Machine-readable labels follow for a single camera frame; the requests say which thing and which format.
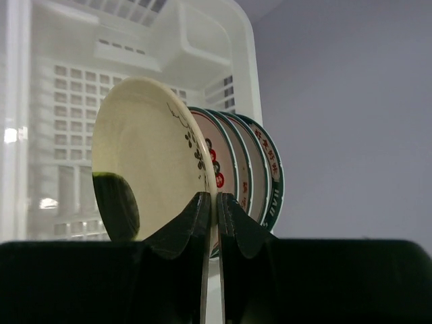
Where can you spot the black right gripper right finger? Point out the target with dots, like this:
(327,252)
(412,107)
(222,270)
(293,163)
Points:
(265,279)

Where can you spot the white plastic dish rack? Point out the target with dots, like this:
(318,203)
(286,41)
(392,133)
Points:
(59,60)

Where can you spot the cream plate black blot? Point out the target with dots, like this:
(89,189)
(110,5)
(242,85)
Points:
(149,158)

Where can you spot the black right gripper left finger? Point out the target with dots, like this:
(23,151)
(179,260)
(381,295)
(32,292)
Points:
(161,279)

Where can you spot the white plate orange sunburst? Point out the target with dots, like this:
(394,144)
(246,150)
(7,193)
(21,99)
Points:
(260,172)

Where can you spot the green rimmed white plate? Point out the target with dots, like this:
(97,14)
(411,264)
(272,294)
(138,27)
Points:
(276,169)

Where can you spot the white plate red characters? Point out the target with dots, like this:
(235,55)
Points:
(220,148)
(244,186)

